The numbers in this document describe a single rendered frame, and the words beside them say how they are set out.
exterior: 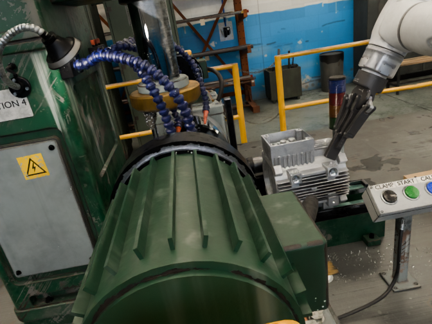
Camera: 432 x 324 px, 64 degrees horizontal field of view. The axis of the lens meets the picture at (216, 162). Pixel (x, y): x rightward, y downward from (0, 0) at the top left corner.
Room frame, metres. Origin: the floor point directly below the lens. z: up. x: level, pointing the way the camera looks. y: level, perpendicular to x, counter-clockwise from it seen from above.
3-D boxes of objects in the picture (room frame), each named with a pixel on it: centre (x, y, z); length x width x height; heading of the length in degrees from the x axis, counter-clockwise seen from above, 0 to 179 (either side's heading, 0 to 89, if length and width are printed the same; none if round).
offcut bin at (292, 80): (5.64, -1.29, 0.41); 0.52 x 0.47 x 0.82; 92
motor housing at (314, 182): (0.91, -0.24, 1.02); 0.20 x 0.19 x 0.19; 93
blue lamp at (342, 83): (1.22, -0.47, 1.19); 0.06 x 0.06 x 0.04
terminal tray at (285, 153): (0.90, -0.20, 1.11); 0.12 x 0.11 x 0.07; 93
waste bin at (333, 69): (5.74, -2.13, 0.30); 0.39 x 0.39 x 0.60
